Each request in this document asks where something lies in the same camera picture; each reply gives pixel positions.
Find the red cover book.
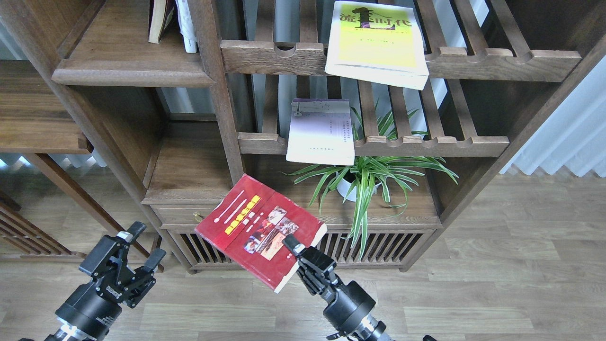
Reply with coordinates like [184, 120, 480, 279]
[195, 174, 327, 293]

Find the small wooden drawer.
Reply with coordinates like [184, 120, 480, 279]
[150, 205, 215, 226]

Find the green spider plant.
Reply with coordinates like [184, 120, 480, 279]
[283, 100, 459, 260]

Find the upright white book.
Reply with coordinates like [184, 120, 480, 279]
[176, 0, 198, 54]

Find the right slatted cabinet door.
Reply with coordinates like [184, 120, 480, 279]
[317, 229, 435, 271]

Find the pale purple white book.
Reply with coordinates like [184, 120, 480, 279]
[285, 99, 355, 166]

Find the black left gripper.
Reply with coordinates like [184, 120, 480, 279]
[55, 222, 167, 338]

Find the dark wooden bookshelf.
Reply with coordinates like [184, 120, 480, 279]
[1, 0, 605, 273]

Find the yellow cover book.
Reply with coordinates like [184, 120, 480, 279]
[325, 1, 429, 90]

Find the slatted cabinet door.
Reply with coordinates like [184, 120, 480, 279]
[317, 229, 435, 271]
[168, 230, 240, 271]

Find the left slatted cabinet door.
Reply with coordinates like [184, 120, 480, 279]
[168, 230, 240, 271]

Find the upright tan book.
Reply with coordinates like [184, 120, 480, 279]
[149, 0, 176, 44]

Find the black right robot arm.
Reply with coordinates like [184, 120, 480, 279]
[283, 235, 392, 341]

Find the white curtain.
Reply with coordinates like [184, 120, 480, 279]
[500, 58, 606, 178]

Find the wooden side shelf unit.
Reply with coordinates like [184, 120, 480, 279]
[0, 60, 148, 263]

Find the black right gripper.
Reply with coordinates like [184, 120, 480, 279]
[282, 235, 376, 335]

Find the white plant pot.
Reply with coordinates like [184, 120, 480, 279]
[335, 170, 381, 202]

